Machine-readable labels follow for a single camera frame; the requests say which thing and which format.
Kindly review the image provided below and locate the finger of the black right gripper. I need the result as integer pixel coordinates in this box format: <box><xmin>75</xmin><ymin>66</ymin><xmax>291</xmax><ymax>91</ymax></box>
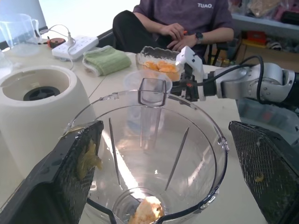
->
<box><xmin>170</xmin><ymin>81</ymin><xmax>182</xmax><ymax>97</ymax></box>

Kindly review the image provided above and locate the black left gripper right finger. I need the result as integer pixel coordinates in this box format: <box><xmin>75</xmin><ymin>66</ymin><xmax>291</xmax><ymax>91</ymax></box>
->
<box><xmin>228</xmin><ymin>120</ymin><xmax>299</xmax><ymax>224</ymax></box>

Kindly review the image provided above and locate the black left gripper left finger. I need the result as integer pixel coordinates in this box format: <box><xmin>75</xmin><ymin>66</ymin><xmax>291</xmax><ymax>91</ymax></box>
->
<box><xmin>0</xmin><ymin>120</ymin><xmax>105</xmax><ymax>224</ymax></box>

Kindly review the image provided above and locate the clear blender jar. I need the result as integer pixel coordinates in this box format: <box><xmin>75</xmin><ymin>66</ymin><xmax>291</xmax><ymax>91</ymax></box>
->
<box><xmin>66</xmin><ymin>78</ymin><xmax>228</xmax><ymax>224</ymax></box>

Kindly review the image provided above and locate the peeled orange segment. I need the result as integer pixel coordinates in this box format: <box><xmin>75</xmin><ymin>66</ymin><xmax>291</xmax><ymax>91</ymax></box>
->
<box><xmin>128</xmin><ymin>196</ymin><xmax>165</xmax><ymax>224</ymax></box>

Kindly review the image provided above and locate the orange segments pile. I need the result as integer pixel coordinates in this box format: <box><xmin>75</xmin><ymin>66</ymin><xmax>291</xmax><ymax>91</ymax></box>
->
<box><xmin>143</xmin><ymin>60</ymin><xmax>180</xmax><ymax>81</ymax></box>

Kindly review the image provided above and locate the cream blender base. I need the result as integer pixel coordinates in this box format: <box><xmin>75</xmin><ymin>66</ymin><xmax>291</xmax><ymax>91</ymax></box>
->
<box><xmin>0</xmin><ymin>65</ymin><xmax>98</xmax><ymax>182</ymax></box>

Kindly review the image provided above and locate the person's left hand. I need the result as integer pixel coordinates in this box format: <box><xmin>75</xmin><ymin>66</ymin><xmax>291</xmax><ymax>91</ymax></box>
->
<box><xmin>167</xmin><ymin>34</ymin><xmax>197</xmax><ymax>52</ymax></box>

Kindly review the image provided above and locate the person's right hand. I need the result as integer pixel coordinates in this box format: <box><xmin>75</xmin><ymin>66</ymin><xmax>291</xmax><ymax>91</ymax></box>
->
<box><xmin>158</xmin><ymin>23</ymin><xmax>186</xmax><ymax>41</ymax></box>

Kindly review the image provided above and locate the scalloped glass bowl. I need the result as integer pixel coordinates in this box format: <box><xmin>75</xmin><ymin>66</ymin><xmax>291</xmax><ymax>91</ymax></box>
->
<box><xmin>135</xmin><ymin>46</ymin><xmax>182</xmax><ymax>82</ymax></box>

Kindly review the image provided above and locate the clear empty glass bowl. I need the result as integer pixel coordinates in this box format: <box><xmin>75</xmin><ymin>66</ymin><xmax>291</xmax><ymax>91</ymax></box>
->
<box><xmin>123</xmin><ymin>70</ymin><xmax>173</xmax><ymax>131</ymax></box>

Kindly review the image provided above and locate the clear storage bin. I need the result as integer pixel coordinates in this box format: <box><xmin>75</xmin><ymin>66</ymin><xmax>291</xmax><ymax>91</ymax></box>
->
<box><xmin>235</xmin><ymin>98</ymin><xmax>299</xmax><ymax>145</ymax></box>

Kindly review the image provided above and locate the green ribbed towel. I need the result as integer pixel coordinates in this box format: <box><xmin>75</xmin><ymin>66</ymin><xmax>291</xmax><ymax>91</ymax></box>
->
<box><xmin>83</xmin><ymin>45</ymin><xmax>132</xmax><ymax>77</ymax></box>

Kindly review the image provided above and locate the person in purple shirt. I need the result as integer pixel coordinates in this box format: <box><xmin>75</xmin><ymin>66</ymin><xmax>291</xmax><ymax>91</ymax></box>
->
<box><xmin>112</xmin><ymin>0</ymin><xmax>235</xmax><ymax>65</ymax></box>

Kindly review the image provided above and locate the cluttered storage shelf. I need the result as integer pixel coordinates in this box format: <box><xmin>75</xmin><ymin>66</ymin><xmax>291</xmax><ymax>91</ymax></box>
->
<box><xmin>230</xmin><ymin>0</ymin><xmax>299</xmax><ymax>70</ymax></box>

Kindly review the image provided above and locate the white power strip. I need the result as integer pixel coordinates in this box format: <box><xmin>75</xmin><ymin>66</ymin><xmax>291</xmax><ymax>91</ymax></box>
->
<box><xmin>51</xmin><ymin>35</ymin><xmax>99</xmax><ymax>62</ymax></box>

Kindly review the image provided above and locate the orange black tape measure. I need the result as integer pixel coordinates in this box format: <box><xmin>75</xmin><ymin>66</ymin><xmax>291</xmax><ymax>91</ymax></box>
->
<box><xmin>46</xmin><ymin>37</ymin><xmax>66</xmax><ymax>49</ymax></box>

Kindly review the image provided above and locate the clear measuring pitcher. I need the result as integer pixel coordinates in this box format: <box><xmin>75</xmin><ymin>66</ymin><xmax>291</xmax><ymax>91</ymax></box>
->
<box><xmin>0</xmin><ymin>13</ymin><xmax>40</xmax><ymax>56</ymax></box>

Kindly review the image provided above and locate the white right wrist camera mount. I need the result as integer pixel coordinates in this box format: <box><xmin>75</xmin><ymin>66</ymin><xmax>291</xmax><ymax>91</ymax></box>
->
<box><xmin>175</xmin><ymin>46</ymin><xmax>208</xmax><ymax>101</ymax></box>

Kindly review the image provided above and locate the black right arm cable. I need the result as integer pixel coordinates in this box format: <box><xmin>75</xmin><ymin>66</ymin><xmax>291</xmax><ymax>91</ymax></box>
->
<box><xmin>195</xmin><ymin>55</ymin><xmax>267</xmax><ymax>105</ymax></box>

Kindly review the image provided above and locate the white power cable with plug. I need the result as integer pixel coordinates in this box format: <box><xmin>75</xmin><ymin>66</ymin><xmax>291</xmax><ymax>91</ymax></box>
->
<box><xmin>39</xmin><ymin>24</ymin><xmax>78</xmax><ymax>70</ymax></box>

